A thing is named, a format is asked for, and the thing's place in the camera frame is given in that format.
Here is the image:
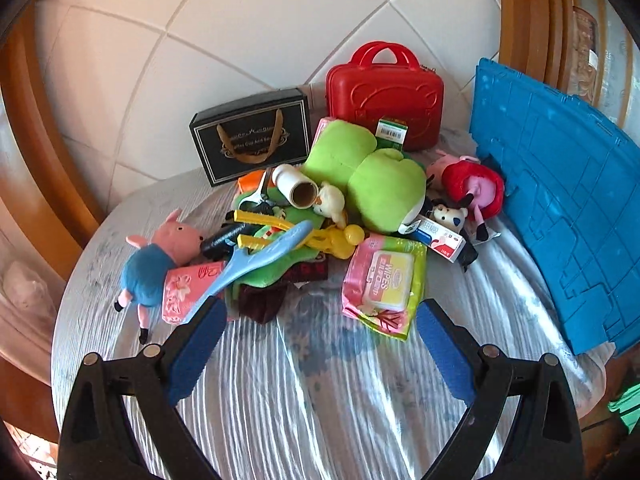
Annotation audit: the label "white duck plush yellow scarf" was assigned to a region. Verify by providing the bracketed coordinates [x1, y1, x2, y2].
[312, 182, 347, 230]

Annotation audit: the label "pink pig plush red dress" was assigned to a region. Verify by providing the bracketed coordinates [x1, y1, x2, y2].
[426, 150, 504, 242]

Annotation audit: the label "yellow plastic snowball tongs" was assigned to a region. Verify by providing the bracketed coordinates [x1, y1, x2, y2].
[233, 210, 366, 260]

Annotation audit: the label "wooden door frame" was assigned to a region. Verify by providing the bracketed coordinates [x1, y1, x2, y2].
[1, 4, 105, 442]

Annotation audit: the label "blue plastic crate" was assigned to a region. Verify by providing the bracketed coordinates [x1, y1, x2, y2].
[470, 58, 639, 354]

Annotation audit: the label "black folded umbrella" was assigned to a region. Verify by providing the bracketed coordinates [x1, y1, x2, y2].
[200, 222, 259, 261]

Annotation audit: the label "small white bear plush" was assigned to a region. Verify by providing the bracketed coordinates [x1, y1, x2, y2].
[430, 204, 469, 234]

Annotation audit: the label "dark maroon cloth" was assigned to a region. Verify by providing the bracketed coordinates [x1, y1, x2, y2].
[236, 254, 329, 324]

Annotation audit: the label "black strap pouch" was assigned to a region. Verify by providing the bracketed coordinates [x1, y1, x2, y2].
[456, 240, 478, 272]

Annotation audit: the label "white blue toothpaste box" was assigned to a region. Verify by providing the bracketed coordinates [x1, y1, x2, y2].
[398, 214, 466, 262]

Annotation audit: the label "green crocodile plush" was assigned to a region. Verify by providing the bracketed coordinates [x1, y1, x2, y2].
[233, 206, 324, 288]

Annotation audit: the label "black gift box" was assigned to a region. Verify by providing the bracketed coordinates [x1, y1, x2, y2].
[190, 88, 310, 186]

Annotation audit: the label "large green frog plush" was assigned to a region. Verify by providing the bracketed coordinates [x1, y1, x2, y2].
[300, 119, 426, 234]

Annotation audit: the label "red toy suitcase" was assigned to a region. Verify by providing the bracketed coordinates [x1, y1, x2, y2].
[326, 40, 445, 151]

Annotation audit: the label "pink pig plush blue shirt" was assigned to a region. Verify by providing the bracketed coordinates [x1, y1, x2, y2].
[114, 208, 204, 344]

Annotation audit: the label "white lint roller refill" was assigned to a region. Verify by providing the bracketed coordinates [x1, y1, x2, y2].
[271, 164, 319, 209]

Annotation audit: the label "pink green wet wipes pack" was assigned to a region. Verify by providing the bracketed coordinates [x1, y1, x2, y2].
[342, 234, 427, 340]

